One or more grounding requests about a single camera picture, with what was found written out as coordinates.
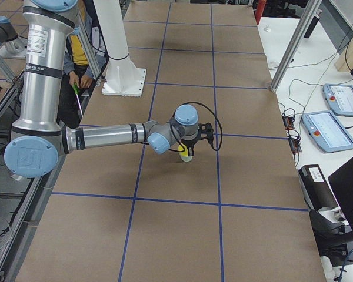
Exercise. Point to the black box with label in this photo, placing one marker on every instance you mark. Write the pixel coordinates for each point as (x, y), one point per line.
(317, 193)

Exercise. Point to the yellow paper cup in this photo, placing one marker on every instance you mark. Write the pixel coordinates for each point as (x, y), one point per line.
(183, 153)

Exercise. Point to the near blue teach pendant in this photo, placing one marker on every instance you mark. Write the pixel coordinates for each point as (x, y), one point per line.
(327, 131)

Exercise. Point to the green handled tool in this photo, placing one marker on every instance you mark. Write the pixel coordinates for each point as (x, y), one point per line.
(76, 90)

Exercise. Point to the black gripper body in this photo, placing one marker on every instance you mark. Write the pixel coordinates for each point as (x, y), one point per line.
(190, 145)

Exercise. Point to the black monitor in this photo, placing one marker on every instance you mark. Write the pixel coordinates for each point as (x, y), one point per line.
(341, 182)

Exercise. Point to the aluminium frame post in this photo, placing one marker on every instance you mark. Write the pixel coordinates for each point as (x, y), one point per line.
(291, 49)

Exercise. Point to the far blue teach pendant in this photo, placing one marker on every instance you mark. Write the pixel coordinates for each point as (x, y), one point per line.
(339, 99)

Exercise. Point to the blue teach pendant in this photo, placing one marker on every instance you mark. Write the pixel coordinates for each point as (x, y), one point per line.
(339, 99)
(327, 131)

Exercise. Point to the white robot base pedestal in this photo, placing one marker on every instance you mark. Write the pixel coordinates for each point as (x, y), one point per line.
(122, 77)

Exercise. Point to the seated person in jacket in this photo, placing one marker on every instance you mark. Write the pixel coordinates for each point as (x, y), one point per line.
(75, 72)

